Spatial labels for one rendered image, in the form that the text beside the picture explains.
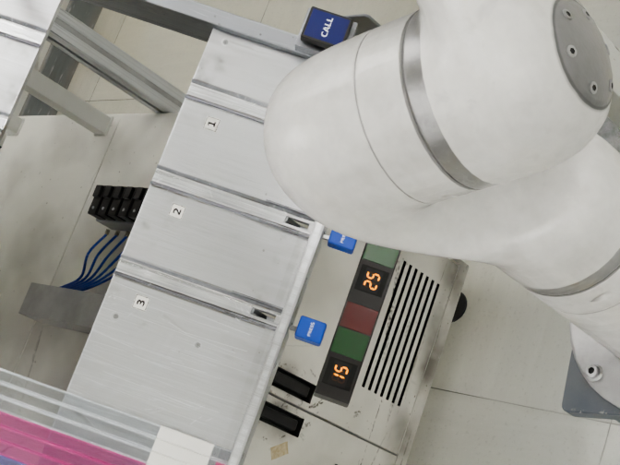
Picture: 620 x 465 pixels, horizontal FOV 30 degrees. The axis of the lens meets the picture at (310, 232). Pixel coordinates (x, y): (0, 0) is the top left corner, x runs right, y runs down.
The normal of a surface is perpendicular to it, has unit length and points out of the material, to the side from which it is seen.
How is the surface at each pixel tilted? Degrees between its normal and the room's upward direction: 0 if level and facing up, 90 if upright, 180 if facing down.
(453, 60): 35
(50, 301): 0
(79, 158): 0
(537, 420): 0
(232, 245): 43
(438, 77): 29
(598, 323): 90
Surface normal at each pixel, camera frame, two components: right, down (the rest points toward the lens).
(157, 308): 0.02, -0.25
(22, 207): -0.63, -0.41
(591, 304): -0.04, 0.87
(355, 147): -0.49, 0.37
